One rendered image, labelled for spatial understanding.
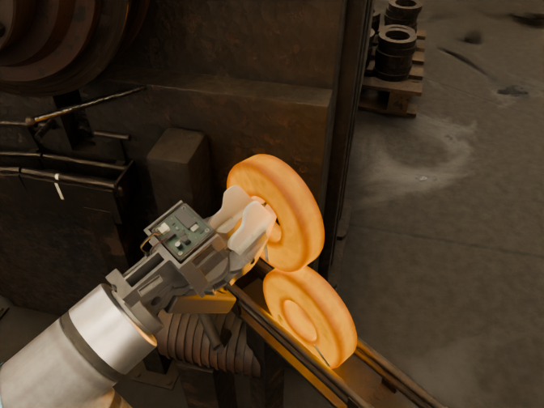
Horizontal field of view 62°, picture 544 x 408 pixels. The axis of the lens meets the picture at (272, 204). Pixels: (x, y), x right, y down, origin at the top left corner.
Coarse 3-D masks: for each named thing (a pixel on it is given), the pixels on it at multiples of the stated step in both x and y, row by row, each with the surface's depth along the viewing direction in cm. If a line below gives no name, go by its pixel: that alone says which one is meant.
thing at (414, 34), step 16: (400, 0) 260; (416, 0) 259; (400, 16) 254; (416, 16) 256; (384, 32) 225; (400, 32) 227; (416, 32) 274; (368, 48) 227; (384, 48) 222; (400, 48) 218; (416, 48) 259; (368, 64) 234; (384, 64) 225; (400, 64) 223; (368, 80) 230; (384, 80) 230; (400, 80) 229; (416, 80) 256; (400, 96) 226; (384, 112) 234; (400, 112) 231; (416, 112) 231
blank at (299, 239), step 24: (240, 168) 55; (264, 168) 52; (288, 168) 52; (264, 192) 53; (288, 192) 50; (288, 216) 51; (312, 216) 51; (288, 240) 54; (312, 240) 52; (288, 264) 56
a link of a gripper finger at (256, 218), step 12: (252, 204) 50; (252, 216) 51; (264, 216) 53; (276, 216) 54; (240, 228) 51; (252, 228) 52; (264, 228) 53; (228, 240) 51; (240, 240) 52; (252, 240) 52; (240, 252) 51
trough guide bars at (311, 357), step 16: (256, 272) 75; (240, 304) 70; (256, 304) 67; (256, 320) 67; (272, 320) 64; (272, 336) 65; (288, 336) 62; (304, 352) 60; (368, 352) 59; (320, 368) 58; (384, 368) 58; (336, 384) 56; (384, 384) 61; (400, 384) 57; (416, 384) 55; (352, 400) 55; (416, 400) 56; (432, 400) 54
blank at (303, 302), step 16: (272, 272) 61; (288, 272) 58; (304, 272) 58; (272, 288) 63; (288, 288) 59; (304, 288) 56; (320, 288) 56; (272, 304) 65; (288, 304) 64; (304, 304) 57; (320, 304) 55; (336, 304) 55; (288, 320) 64; (304, 320) 65; (320, 320) 56; (336, 320) 55; (352, 320) 56; (304, 336) 63; (320, 336) 58; (336, 336) 55; (352, 336) 56; (320, 352) 60; (336, 352) 57; (352, 352) 59
